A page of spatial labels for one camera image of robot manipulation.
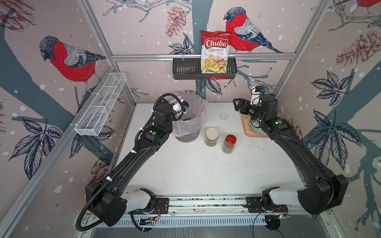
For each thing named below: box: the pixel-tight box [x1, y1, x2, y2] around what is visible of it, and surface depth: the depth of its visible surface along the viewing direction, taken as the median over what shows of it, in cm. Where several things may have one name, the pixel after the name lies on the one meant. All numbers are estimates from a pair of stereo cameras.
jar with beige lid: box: [205, 127, 219, 147], surface depth 92 cm
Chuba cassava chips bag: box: [200, 30, 233, 74], surface depth 87 cm
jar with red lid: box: [223, 133, 237, 154], surface depth 87 cm
